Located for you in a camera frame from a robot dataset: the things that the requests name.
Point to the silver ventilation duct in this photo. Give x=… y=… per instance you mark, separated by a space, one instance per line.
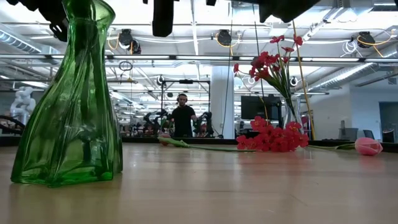
x=342 y=76
x=15 y=40

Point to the clear glass vase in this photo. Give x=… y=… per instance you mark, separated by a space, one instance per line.
x=297 y=109

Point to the green glass vase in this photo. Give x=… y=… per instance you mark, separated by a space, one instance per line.
x=68 y=124

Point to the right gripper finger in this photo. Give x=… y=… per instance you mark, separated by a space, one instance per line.
x=163 y=18

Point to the white building column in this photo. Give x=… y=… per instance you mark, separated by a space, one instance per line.
x=217 y=102

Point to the grey bin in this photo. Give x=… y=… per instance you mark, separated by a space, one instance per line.
x=348 y=133

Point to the black monitor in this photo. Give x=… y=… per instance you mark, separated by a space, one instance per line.
x=258 y=107

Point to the black background robot arm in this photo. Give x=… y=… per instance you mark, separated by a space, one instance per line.
x=203 y=124
x=155 y=124

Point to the dark red tulip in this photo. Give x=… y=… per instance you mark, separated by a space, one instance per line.
x=258 y=62
x=177 y=143

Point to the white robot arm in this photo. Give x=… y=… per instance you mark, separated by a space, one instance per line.
x=23 y=102

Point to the red flower bunch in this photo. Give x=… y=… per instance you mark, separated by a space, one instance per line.
x=273 y=138
x=263 y=74

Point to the grey office chair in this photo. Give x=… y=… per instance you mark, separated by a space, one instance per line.
x=369 y=134

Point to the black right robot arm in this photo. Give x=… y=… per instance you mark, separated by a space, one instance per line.
x=286 y=9

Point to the black gantry frame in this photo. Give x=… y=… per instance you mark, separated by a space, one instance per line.
x=186 y=81

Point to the person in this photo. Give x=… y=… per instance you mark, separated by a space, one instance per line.
x=183 y=121

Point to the grey ceiling rail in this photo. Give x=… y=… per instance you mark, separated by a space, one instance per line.
x=186 y=58

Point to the pink tulip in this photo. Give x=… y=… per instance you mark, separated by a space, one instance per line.
x=368 y=146

